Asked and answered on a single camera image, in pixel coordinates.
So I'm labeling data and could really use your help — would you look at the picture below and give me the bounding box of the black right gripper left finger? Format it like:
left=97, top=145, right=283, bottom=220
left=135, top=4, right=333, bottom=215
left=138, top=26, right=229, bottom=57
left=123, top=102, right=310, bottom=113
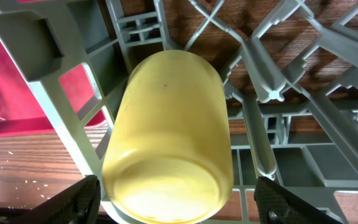
left=9, top=175, right=101, bottom=224

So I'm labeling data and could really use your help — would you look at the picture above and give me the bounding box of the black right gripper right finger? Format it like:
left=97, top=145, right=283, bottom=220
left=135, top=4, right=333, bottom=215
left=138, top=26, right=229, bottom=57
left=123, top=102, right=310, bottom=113
left=254, top=177, right=340, bottom=224

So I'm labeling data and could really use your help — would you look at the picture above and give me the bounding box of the yellow plastic cup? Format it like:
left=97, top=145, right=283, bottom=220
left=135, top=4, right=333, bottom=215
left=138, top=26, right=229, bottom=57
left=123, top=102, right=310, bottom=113
left=102, top=50, right=234, bottom=223

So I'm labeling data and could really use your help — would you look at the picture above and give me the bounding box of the grey dishwasher rack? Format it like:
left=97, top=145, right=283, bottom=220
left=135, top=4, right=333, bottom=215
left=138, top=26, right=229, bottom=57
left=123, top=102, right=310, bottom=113
left=0, top=1, right=358, bottom=223

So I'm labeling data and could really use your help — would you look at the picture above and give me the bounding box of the red plastic tray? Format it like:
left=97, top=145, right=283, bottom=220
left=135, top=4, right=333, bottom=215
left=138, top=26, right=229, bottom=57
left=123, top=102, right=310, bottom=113
left=0, top=1, right=112, bottom=136

